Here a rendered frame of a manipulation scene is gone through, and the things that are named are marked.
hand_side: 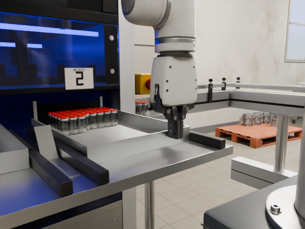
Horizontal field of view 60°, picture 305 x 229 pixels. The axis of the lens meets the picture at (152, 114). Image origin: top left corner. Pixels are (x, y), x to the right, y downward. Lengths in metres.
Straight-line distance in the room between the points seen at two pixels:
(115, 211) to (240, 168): 0.81
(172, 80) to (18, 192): 0.32
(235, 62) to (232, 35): 0.45
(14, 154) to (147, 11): 0.33
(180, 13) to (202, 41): 3.72
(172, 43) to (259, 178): 1.10
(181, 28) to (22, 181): 0.38
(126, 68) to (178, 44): 0.38
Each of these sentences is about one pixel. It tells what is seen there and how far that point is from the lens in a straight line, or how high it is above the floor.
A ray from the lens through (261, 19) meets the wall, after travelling 5.37.
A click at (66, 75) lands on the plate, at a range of 0.78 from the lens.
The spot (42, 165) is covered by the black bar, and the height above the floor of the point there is 0.90.
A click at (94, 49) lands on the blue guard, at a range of 0.82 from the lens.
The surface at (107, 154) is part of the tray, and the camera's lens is 0.50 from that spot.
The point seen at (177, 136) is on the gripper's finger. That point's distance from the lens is 0.56.
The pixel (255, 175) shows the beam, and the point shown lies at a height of 0.50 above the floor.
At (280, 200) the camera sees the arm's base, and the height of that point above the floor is 0.87.
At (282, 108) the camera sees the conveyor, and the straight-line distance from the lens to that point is 1.34.
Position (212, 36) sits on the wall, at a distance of 4.41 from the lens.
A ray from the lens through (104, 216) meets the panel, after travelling 0.95.
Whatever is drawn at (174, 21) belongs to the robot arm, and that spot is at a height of 1.13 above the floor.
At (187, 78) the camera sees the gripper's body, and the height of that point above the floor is 1.03.
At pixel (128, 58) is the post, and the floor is 1.08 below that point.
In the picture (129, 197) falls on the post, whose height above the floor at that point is 0.60.
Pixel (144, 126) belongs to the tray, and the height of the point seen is 0.89.
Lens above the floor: 1.05
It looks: 10 degrees down
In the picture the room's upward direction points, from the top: straight up
